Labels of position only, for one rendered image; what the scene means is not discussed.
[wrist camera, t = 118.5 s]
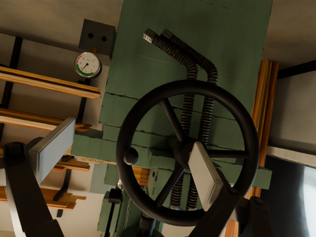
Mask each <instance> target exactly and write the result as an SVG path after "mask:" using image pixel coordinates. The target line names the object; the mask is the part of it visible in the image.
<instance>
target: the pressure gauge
mask: <svg viewBox="0 0 316 237"><path fill-rule="evenodd" d="M96 53H97V49H96V48H94V47H92V48H91V50H90V52H88V51H86V52H82V53H80V54H78V55H77V56H76V58H75V60H74V68H75V70H76V72H77V73H78V74H79V75H81V76H82V77H84V78H86V79H95V78H97V77H98V76H99V75H100V74H101V72H102V63H101V61H100V59H99V58H98V56H97V55H96ZM86 63H88V65H87V66H86ZM85 66H86V67H85ZM84 67H85V68H84ZM82 69H83V70H82ZM81 70H82V71H81Z"/></svg>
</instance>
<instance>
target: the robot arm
mask: <svg viewBox="0 0 316 237"><path fill-rule="evenodd" d="M75 121H76V119H75V118H74V117H68V118H67V119H66V120H65V121H63V122H62V123H61V124H60V125H59V126H57V127H56V128H55V129H54V130H53V131H51V132H50V133H49V134H48V135H47V136H45V137H37V138H35V139H33V140H32V141H30V142H29V143H28V144H27V145H26V144H25V143H23V142H9V143H6V144H5V145H3V157H2V158H0V186H4V187H5V192H6V196H7V200H8V206H9V210H10V214H11V219H12V223H13V227H14V231H15V236H16V237H64V235H63V232H62V230H61V228H60V225H59V223H58V221H57V219H54V220H53V218H52V216H51V213H50V211H49V209H48V206H47V204H46V202H45V199H44V197H43V195H42V192H41V190H40V187H39V185H40V183H41V182H42V181H43V180H44V179H45V177H46V176H47V175H48V173H49V172H50V171H51V170H52V168H53V167H54V166H55V165H56V164H57V162H58V161H59V160H60V158H61V157H62V156H63V155H64V154H65V152H66V151H67V150H68V149H69V148H70V146H71V145H72V144H73V142H74V132H75ZM188 164H189V167H190V171H191V174H192V177H193V180H194V183H195V186H196V188H197V192H198V195H199V198H200V201H201V204H202V206H203V209H204V211H206V213H205V215H204V216H203V217H202V219H201V220H200V221H199V223H198V224H197V225H196V227H195V228H194V229H193V230H192V232H191V233H190V234H189V236H188V237H221V235H222V233H223V231H224V229H225V228H226V226H227V224H228V222H229V220H230V219H232V220H234V221H237V222H238V237H273V232H272V227H271V222H270V216H269V210H268V205H267V203H266V202H265V201H264V200H263V199H261V198H259V197H257V196H251V197H250V199H247V198H244V197H241V196H240V193H239V192H238V191H237V190H236V189H235V188H233V187H231V186H230V184H229V183H228V181H227V179H226V178H225V176H224V174H223V173H222V171H221V170H220V169H218V168H215V167H214V165H213V164H212V162H211V160H210V158H209V156H208V154H207V152H206V150H205V149H204V147H203V145H202V143H201V142H197V141H196V142H195V143H194V146H193V149H192V152H191V155H190V158H189V161H188ZM186 237H187V236H186Z"/></svg>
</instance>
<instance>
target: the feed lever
mask: <svg viewBox="0 0 316 237"><path fill-rule="evenodd" d="M121 194H122V190H119V189H118V188H117V186H116V188H115V189H113V188H112V189H111V190H110V194H109V199H108V202H109V203H112V204H111V210H110V214H109V218H108V222H107V227H106V231H105V235H104V237H108V234H109V230H110V226H111V220H112V216H113V211H114V207H115V204H119V203H120V199H121Z"/></svg>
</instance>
